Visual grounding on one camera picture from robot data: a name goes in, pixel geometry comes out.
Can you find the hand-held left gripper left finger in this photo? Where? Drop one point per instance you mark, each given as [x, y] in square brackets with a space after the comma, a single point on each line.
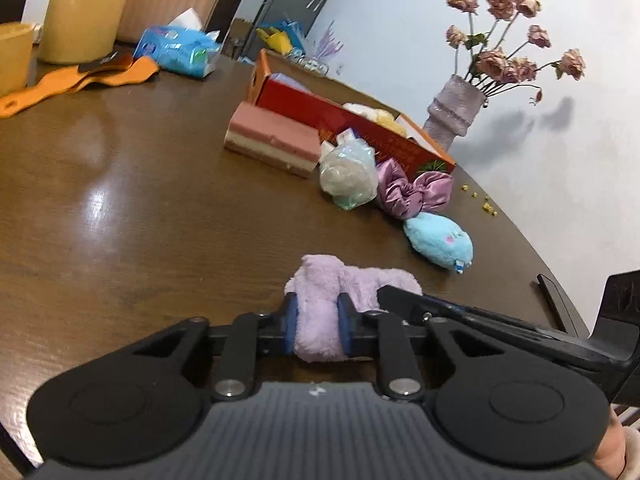
[291, 320]

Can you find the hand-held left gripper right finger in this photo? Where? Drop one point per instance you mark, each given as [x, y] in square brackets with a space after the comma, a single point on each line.
[345, 327]

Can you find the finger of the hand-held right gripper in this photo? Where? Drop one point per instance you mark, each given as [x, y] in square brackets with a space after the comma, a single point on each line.
[500, 321]
[562, 305]

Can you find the purple plush towel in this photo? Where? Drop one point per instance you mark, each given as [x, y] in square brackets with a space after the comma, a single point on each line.
[320, 290]

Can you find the light blue plush toy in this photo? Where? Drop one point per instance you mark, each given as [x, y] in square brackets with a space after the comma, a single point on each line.
[437, 240]

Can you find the pink layered sponge block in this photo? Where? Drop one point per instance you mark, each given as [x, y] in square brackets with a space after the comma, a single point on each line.
[270, 132]

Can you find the red cardboard box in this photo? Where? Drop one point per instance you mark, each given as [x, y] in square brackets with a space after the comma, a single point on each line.
[300, 102]

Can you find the person's right hand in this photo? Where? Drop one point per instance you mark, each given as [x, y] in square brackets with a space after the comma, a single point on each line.
[612, 452]

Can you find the scattered yellow crumbs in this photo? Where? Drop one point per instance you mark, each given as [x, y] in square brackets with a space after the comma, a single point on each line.
[486, 206]

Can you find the purple satin scrunchie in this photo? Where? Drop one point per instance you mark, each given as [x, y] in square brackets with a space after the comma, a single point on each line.
[400, 190]

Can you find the yellow plush toy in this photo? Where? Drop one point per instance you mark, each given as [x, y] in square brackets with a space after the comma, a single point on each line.
[387, 119]

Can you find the grey textured vase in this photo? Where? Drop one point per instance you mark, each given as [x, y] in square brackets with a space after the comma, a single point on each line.
[450, 110]

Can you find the white plush toy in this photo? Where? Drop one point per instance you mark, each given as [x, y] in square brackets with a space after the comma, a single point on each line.
[357, 109]

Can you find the dried pink roses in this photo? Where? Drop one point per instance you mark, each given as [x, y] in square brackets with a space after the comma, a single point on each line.
[492, 62]

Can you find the colourful toy rack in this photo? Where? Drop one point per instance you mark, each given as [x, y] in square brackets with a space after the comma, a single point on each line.
[280, 35]

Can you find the blue tissue pack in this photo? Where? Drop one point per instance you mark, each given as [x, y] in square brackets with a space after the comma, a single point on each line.
[175, 50]

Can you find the pink suitcase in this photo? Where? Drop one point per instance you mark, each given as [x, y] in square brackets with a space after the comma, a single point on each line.
[160, 0]

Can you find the yellow thermos jug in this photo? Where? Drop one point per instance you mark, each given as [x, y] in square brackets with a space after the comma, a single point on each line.
[80, 10]

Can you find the yellow cup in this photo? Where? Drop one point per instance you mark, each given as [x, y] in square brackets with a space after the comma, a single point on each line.
[15, 60]

